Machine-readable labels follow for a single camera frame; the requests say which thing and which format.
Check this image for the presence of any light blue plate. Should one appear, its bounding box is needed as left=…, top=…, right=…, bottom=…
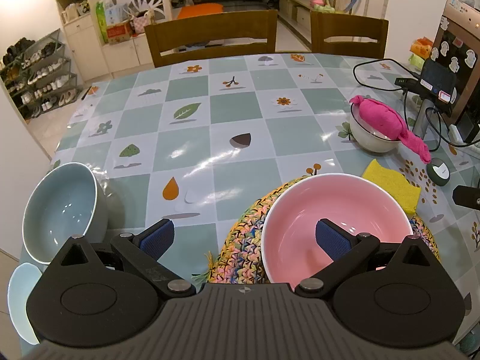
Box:
left=7, top=262, right=41, bottom=345

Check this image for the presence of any brown cabinet with stickers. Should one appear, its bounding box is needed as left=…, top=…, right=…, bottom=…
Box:
left=430, top=0, right=479, bottom=144

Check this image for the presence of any pink cloth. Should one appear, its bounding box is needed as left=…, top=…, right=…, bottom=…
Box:
left=349, top=95, right=431, bottom=164

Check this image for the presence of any white bowl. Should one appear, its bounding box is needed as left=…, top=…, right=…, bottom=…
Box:
left=350, top=104, right=400, bottom=155

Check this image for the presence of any right wooden chair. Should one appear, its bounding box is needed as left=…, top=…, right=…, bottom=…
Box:
left=310, top=10, right=389, bottom=59

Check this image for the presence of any black cable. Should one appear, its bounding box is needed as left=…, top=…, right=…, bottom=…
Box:
left=352, top=58, right=480, bottom=153

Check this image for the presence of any yellow sponge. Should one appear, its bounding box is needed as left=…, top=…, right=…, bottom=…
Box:
left=362, top=159, right=422, bottom=219

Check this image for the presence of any white shelf cabinet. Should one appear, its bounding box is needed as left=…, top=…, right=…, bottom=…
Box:
left=55, top=0, right=173, bottom=82

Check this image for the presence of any phone on stand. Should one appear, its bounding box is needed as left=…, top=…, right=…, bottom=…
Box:
left=394, top=59, right=456, bottom=138

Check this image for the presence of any shoe rack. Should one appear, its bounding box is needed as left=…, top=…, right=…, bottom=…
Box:
left=1, top=29, right=80, bottom=119

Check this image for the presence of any pink ceramic bowl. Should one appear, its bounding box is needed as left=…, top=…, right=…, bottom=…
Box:
left=261, top=173, right=413, bottom=287

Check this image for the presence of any light blue bowl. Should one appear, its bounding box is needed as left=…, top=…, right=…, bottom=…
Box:
left=22, top=163, right=108, bottom=265

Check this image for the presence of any left wooden chair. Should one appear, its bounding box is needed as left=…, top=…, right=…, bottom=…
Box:
left=145, top=9, right=278, bottom=68

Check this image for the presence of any wooden chair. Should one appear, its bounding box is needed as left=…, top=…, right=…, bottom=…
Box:
left=310, top=10, right=389, bottom=59
left=145, top=9, right=278, bottom=68

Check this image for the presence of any patterned tablecloth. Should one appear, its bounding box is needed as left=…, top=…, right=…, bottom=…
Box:
left=18, top=52, right=480, bottom=357

